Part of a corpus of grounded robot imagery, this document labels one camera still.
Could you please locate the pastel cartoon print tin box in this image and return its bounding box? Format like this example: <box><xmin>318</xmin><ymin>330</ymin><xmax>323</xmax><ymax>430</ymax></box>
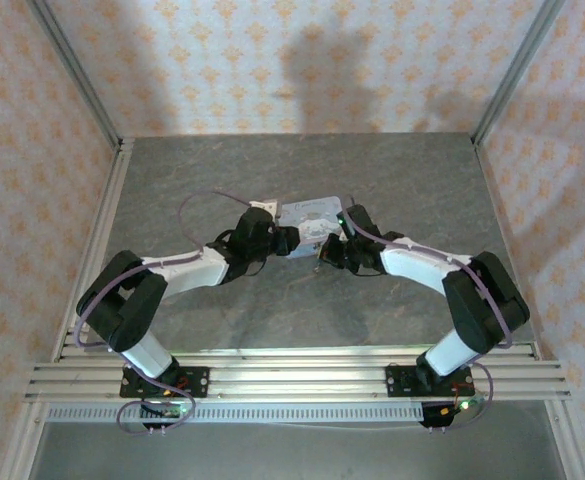
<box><xmin>275</xmin><ymin>193</ymin><xmax>347</xmax><ymax>260</ymax></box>

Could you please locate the aluminium grooved base beam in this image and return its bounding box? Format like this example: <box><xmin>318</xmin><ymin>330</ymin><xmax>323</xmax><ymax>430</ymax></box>
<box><xmin>23</xmin><ymin>346</ymin><xmax>572</xmax><ymax>404</ymax></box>

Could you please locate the small circuit board with LED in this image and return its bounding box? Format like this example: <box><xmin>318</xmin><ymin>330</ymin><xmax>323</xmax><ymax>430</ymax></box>
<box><xmin>436</xmin><ymin>394</ymin><xmax>486</xmax><ymax>416</ymax></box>
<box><xmin>139</xmin><ymin>399</ymin><xmax>193</xmax><ymax>420</ymax></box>

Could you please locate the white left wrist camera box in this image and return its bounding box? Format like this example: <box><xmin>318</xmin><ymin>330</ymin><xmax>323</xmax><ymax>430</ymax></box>
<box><xmin>248</xmin><ymin>198</ymin><xmax>282</xmax><ymax>220</ymax></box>

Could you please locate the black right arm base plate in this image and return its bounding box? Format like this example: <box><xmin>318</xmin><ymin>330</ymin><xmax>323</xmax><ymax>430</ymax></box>
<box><xmin>385</xmin><ymin>363</ymin><xmax>476</xmax><ymax>400</ymax></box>

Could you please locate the aluminium table side rail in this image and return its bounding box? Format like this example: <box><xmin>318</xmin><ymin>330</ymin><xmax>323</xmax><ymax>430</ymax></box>
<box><xmin>56</xmin><ymin>138</ymin><xmax>136</xmax><ymax>362</ymax></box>

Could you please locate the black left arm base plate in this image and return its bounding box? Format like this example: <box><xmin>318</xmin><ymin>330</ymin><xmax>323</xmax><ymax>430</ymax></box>
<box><xmin>119</xmin><ymin>365</ymin><xmax>210</xmax><ymax>400</ymax></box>

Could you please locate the grey slotted cable duct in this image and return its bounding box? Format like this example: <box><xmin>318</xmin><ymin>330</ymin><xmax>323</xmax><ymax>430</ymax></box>
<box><xmin>45</xmin><ymin>402</ymin><xmax>426</xmax><ymax>425</ymax></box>

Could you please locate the aluminium frame post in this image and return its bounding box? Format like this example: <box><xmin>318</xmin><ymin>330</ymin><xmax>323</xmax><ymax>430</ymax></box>
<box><xmin>471</xmin><ymin>0</ymin><xmax>568</xmax><ymax>147</ymax></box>
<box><xmin>25</xmin><ymin>0</ymin><xmax>125</xmax><ymax>147</ymax></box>

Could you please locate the aluminium frame leg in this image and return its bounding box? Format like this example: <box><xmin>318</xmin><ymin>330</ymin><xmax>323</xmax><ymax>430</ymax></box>
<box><xmin>1</xmin><ymin>399</ymin><xmax>51</xmax><ymax>480</ymax></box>
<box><xmin>545</xmin><ymin>399</ymin><xmax>585</xmax><ymax>480</ymax></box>

